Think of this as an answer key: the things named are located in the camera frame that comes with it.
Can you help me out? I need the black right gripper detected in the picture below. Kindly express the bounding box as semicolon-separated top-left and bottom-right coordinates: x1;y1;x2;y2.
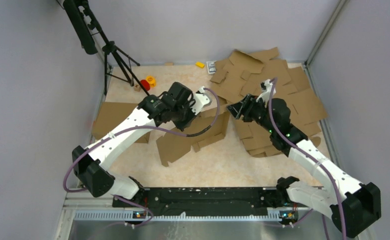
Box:
226;93;276;134

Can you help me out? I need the cardboard box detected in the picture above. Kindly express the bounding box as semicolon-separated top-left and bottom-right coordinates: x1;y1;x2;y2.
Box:
91;102;154;146
155;104;232;168

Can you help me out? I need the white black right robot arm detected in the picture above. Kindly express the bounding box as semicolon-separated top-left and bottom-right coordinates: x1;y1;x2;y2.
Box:
227;94;382;238

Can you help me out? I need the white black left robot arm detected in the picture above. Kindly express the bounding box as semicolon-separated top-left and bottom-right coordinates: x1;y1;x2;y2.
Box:
72;82;212;207

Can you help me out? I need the playing card box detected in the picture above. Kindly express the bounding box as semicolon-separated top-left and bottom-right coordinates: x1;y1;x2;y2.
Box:
205;61;217;75

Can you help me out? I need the folded closed cardboard box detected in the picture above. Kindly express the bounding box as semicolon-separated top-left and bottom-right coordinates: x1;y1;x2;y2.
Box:
91;102;154;146

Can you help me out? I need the cardboard sheet pile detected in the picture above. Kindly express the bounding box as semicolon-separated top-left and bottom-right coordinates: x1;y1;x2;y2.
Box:
210;48;327;158

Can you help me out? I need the orange round toy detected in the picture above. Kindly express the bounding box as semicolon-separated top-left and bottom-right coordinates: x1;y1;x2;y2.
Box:
145;75;157;88

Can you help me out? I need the red round toy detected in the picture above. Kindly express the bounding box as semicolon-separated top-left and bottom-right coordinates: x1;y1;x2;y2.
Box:
140;79;151;91

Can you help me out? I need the small wooden cube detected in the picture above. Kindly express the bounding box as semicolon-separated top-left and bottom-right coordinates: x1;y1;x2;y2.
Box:
133;85;142;92

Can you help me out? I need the yellow block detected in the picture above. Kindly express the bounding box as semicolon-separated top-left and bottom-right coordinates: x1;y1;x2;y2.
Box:
195;61;205;69

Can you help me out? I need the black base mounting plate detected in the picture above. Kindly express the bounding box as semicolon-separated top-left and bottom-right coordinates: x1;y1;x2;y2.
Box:
131;187;301;217

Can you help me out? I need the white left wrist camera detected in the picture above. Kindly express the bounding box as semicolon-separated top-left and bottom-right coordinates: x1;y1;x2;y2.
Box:
191;86;212;116

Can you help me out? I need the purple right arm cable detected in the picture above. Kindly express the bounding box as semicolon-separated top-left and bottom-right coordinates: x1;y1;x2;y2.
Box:
267;77;348;240

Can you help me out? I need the black camera tripod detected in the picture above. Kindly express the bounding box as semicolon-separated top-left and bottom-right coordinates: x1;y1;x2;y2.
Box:
57;0;149;96

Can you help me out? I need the aluminium frame rail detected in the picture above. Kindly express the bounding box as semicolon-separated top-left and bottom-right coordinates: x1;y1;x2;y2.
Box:
54;187;378;240

